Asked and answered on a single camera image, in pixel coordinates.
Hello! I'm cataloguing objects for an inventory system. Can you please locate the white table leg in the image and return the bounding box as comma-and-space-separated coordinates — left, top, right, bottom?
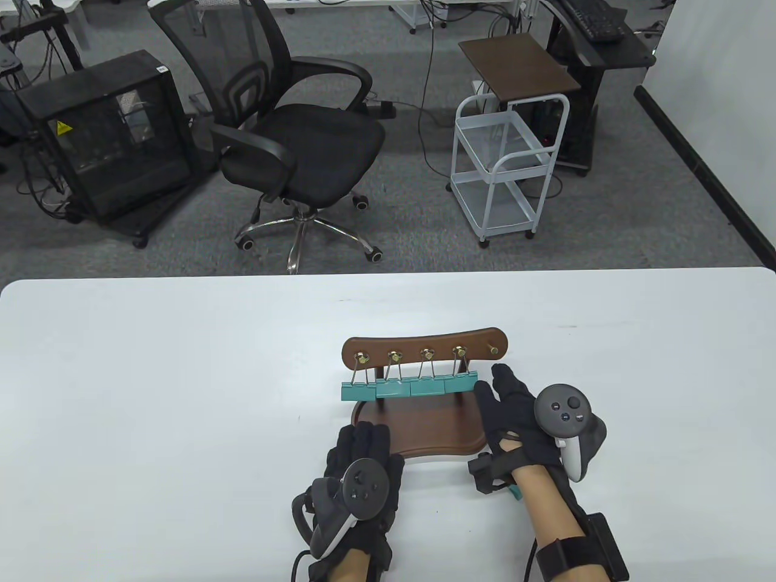
59, 0, 92, 52

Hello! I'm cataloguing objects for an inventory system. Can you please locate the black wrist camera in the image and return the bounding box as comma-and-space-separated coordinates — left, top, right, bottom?
468, 452, 516, 495

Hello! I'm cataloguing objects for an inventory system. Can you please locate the person's right hand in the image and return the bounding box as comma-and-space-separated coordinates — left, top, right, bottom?
474, 364, 564, 472

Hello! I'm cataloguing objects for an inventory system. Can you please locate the floor cable bundle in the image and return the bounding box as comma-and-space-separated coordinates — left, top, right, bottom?
12, 136, 76, 222

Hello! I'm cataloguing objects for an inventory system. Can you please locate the black forearm strap pack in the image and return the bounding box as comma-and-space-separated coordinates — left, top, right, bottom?
535, 512, 631, 582

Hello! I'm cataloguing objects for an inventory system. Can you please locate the black mesh office chair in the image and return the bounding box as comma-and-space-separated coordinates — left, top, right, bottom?
149, 0, 387, 275

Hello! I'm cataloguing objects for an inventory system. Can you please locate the person's left hand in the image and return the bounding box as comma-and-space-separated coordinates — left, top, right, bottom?
324, 423, 407, 569

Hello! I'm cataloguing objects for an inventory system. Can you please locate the person's left forearm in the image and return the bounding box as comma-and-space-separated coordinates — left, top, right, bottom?
330, 546, 372, 582

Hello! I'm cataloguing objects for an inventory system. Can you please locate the white cart with brown top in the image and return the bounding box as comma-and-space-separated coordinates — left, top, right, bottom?
450, 33, 583, 248

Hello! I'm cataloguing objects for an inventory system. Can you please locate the black standing desk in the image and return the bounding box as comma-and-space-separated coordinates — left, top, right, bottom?
538, 0, 657, 178

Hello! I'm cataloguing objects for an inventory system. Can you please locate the black floor cable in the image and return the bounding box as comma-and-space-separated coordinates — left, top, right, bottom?
418, 24, 454, 179

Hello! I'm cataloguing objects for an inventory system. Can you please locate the person's right forearm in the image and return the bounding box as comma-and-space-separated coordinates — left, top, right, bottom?
515, 464, 587, 546

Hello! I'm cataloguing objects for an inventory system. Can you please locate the black keyboard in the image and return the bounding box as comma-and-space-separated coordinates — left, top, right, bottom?
557, 0, 625, 43

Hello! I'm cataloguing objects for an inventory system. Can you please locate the brown wooden key rack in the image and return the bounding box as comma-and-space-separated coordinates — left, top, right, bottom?
341, 327, 509, 465

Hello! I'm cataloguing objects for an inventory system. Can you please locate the black computer tower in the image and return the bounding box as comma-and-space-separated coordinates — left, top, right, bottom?
529, 98, 569, 149

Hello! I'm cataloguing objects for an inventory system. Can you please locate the black wheeled platform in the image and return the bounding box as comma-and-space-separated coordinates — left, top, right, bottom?
64, 173, 220, 249

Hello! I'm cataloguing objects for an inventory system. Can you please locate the black desk frame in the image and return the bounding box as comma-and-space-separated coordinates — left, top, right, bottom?
0, 0, 85, 73

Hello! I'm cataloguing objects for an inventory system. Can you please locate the white desk frame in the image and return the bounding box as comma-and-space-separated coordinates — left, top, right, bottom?
388, 0, 452, 35

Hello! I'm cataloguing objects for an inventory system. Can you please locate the black glass computer case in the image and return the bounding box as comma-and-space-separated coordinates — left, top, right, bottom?
17, 50, 202, 226

